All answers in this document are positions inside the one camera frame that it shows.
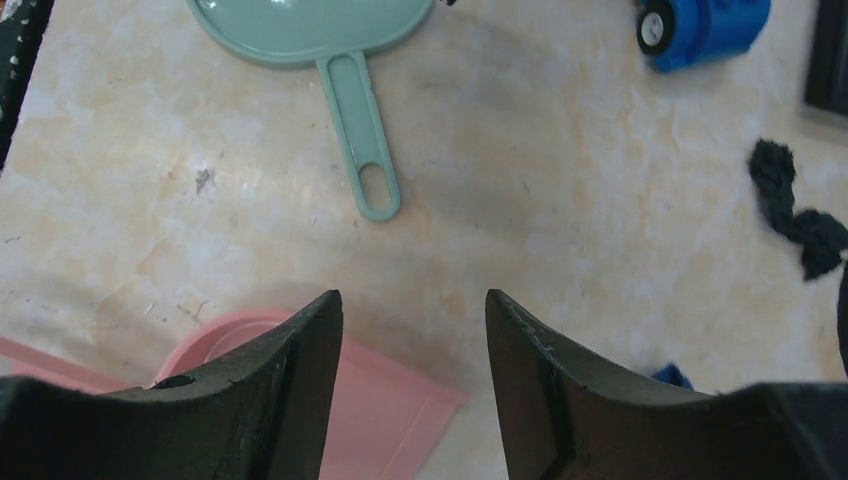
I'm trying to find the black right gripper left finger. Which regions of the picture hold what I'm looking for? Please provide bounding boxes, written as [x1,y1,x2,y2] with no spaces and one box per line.
[1,290,343,479]

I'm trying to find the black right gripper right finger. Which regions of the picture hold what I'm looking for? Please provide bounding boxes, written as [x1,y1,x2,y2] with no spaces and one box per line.
[485,290,847,479]

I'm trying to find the pink dustpan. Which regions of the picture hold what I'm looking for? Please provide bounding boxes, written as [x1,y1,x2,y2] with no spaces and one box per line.
[1,310,465,479]

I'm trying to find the small black paper scrap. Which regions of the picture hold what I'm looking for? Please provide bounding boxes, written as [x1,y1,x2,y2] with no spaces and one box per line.
[748,139,847,281]

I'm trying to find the blue toy car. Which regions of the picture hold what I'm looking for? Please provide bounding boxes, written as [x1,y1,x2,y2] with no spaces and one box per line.
[635,0,771,73]

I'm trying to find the black white chessboard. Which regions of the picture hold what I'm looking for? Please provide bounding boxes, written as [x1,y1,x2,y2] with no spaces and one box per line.
[804,0,847,117]

